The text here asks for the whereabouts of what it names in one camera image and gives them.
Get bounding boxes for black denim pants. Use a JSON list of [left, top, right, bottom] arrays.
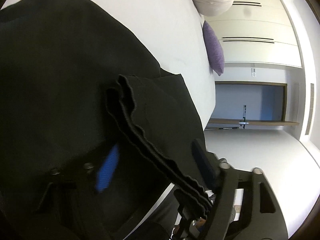
[[1, 0, 212, 239]]

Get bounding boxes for person's right hand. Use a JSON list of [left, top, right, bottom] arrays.
[[172, 218, 206, 235]]

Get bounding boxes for wood framed doorway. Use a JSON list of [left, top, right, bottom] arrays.
[[207, 81, 299, 128]]

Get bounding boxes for purple cushion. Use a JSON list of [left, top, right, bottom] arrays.
[[202, 21, 225, 76]]

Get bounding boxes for white bed mattress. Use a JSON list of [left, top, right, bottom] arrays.
[[4, 0, 215, 126]]

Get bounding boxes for white wardrobe with black handles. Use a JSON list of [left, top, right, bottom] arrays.
[[205, 0, 302, 68]]

